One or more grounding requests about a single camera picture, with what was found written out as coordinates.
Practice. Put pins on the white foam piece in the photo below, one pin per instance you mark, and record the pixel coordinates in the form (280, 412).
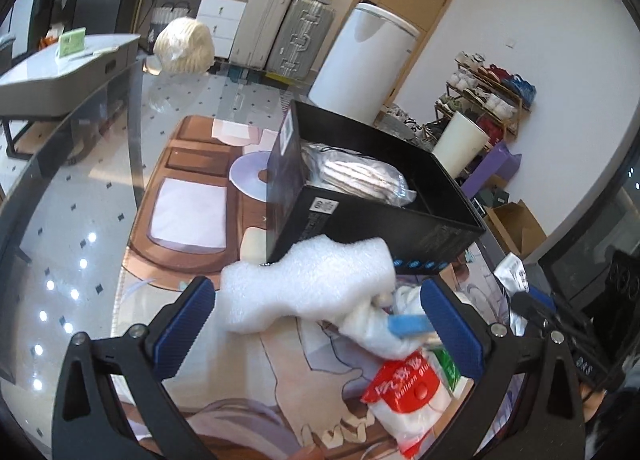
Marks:
(318, 279)

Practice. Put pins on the brown cardboard box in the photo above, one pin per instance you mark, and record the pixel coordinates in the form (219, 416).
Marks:
(515, 228)

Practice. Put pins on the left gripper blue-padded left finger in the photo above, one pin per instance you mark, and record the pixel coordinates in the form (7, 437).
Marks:
(88, 419)

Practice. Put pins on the black cardboard box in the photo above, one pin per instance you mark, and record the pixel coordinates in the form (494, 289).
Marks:
(422, 237)

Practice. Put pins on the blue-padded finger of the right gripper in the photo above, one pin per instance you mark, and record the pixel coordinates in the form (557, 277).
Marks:
(538, 310)

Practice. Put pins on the red white balloon glue bag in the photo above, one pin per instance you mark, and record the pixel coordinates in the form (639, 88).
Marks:
(408, 397)

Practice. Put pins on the anime print desk mat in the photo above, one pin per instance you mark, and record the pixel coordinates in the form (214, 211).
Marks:
(261, 395)

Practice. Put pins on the green tissue box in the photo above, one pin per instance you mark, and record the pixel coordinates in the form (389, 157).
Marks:
(71, 42)

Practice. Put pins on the white suitcase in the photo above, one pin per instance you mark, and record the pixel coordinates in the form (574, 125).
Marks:
(258, 28)

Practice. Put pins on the bagged grey striped cloth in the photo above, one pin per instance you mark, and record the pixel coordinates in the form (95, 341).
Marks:
(350, 173)

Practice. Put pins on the green white packet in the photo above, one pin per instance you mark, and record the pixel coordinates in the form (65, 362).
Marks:
(449, 368)

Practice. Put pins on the purple box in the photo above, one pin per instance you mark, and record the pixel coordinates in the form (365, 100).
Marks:
(499, 161)

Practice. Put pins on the white tall appliance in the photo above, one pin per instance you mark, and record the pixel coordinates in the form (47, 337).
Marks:
(364, 63)

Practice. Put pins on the wooden shoe rack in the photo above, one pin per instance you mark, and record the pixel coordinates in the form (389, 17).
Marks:
(488, 95)

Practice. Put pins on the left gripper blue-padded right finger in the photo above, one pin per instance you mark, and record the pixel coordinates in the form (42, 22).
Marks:
(525, 401)

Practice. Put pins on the silver suitcase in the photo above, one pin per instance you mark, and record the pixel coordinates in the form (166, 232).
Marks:
(300, 38)

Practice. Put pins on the white coffee table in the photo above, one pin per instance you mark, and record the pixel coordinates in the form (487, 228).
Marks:
(47, 87)

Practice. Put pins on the cream yarn bundle in bag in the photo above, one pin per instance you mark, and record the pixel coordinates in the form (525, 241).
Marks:
(185, 46)

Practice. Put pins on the silver foil packet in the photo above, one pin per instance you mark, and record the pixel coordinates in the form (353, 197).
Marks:
(511, 275)

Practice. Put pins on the cream cylindrical bin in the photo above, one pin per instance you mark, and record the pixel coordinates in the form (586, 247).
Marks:
(459, 144)

